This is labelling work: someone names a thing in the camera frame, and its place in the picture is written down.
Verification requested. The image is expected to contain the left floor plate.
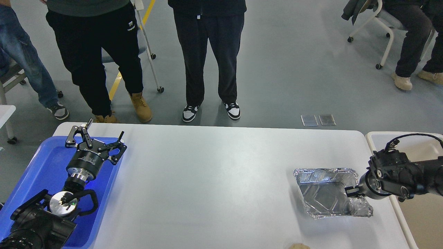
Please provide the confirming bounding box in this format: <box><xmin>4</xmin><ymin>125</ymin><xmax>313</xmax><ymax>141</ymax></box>
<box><xmin>300</xmin><ymin>114</ymin><xmax>318</xmax><ymax>127</ymax></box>

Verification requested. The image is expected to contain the blue plastic tray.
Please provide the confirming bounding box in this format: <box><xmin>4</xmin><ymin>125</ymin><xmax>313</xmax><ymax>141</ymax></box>
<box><xmin>0</xmin><ymin>136</ymin><xmax>123</xmax><ymax>249</ymax></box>

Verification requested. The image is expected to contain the tan object at table edge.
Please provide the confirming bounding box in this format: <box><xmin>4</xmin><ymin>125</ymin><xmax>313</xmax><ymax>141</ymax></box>
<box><xmin>288</xmin><ymin>243</ymin><xmax>310</xmax><ymax>249</ymax></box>

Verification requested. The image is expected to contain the person in tan boots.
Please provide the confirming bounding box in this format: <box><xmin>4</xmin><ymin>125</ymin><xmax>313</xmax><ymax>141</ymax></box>
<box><xmin>42</xmin><ymin>0</ymin><xmax>152</xmax><ymax>123</ymax></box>

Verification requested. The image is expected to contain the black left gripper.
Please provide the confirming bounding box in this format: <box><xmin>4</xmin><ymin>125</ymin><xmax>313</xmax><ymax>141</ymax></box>
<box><xmin>65</xmin><ymin>119</ymin><xmax>127</xmax><ymax>181</ymax></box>

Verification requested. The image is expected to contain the white rolling chair left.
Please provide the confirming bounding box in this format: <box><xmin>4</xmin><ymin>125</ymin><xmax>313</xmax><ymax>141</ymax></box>
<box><xmin>102</xmin><ymin>0</ymin><xmax>165</xmax><ymax>94</ymax></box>

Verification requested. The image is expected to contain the white rolling chair right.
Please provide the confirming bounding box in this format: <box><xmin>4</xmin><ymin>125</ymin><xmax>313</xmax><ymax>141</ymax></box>
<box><xmin>347</xmin><ymin>0</ymin><xmax>435</xmax><ymax>70</ymax></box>

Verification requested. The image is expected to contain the person in blue jeans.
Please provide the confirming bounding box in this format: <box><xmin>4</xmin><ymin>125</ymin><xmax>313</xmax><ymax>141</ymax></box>
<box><xmin>0</xmin><ymin>0</ymin><xmax>69</xmax><ymax>120</ymax></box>

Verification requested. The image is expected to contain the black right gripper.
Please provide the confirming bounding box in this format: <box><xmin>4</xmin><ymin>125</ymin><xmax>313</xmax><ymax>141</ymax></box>
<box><xmin>345</xmin><ymin>170</ymin><xmax>392</xmax><ymax>200</ymax></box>

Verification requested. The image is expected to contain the aluminium foil tray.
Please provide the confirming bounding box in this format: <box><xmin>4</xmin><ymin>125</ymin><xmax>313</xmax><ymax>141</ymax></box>
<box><xmin>293</xmin><ymin>168</ymin><xmax>373</xmax><ymax>219</ymax></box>

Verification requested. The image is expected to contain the person in black-white sneakers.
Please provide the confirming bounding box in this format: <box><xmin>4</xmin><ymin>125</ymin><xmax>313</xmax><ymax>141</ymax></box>
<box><xmin>168</xmin><ymin>0</ymin><xmax>247</xmax><ymax>123</ymax></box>

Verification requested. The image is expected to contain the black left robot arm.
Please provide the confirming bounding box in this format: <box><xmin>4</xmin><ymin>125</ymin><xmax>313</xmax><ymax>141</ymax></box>
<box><xmin>1</xmin><ymin>120</ymin><xmax>127</xmax><ymax>249</ymax></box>

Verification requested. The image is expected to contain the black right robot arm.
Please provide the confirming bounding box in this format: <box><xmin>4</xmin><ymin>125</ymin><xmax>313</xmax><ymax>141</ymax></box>
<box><xmin>345</xmin><ymin>137</ymin><xmax>443</xmax><ymax>202</ymax></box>

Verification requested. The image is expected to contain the white rolling chair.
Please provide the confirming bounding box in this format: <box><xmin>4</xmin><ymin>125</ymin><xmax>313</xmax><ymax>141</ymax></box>
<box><xmin>347</xmin><ymin>0</ymin><xmax>435</xmax><ymax>70</ymax></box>
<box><xmin>102</xmin><ymin>0</ymin><xmax>165</xmax><ymax>94</ymax></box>

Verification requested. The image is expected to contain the seated person in black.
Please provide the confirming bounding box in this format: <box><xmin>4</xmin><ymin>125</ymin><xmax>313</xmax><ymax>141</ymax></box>
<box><xmin>342</xmin><ymin>0</ymin><xmax>443</xmax><ymax>91</ymax></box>

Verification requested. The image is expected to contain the beige plastic bin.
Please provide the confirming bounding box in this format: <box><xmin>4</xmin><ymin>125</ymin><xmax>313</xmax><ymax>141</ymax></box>
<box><xmin>365</xmin><ymin>131</ymin><xmax>443</xmax><ymax>249</ymax></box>

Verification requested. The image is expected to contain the right floor plate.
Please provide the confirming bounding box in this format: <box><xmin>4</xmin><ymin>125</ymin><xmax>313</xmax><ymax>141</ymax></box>
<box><xmin>319</xmin><ymin>114</ymin><xmax>337</xmax><ymax>126</ymax></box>

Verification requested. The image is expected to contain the floor plate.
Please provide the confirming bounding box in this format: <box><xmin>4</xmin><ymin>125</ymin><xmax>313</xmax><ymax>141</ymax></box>
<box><xmin>300</xmin><ymin>114</ymin><xmax>318</xmax><ymax>127</ymax></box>
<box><xmin>319</xmin><ymin>114</ymin><xmax>337</xmax><ymax>126</ymax></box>

